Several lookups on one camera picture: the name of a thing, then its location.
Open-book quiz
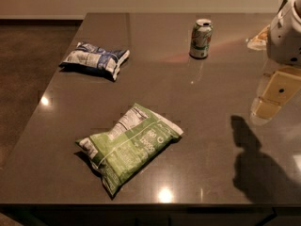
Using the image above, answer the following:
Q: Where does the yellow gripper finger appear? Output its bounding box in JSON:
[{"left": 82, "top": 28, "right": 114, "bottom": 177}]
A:
[{"left": 253, "top": 98, "right": 281, "bottom": 120}]

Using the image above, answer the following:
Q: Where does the green white 7up can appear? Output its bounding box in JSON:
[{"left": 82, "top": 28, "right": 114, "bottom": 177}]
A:
[{"left": 189, "top": 19, "right": 213, "bottom": 59}]

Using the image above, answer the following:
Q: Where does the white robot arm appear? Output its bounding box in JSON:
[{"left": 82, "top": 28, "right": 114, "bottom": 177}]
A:
[{"left": 251, "top": 0, "right": 301, "bottom": 121}]

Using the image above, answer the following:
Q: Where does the green jalapeno chip bag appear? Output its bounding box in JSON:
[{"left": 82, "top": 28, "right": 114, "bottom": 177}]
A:
[{"left": 76, "top": 104, "right": 183, "bottom": 197}]

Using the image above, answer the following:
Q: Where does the blue white chip bag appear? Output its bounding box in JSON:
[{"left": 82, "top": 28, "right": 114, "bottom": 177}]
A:
[{"left": 62, "top": 41, "right": 130, "bottom": 81}]

